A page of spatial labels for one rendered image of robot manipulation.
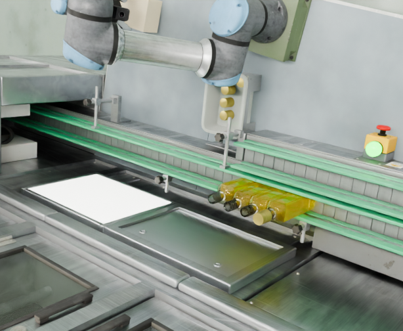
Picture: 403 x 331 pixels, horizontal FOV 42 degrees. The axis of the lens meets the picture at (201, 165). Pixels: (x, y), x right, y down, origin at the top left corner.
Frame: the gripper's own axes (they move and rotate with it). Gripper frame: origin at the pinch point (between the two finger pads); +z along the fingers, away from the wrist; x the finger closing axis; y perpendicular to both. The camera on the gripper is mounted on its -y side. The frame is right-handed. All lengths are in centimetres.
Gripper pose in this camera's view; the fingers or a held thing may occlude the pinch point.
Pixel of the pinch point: (135, 11)
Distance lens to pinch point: 212.6
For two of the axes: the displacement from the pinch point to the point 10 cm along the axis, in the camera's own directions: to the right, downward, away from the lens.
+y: -7.5, -3.8, 5.5
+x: -2.1, 9.1, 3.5
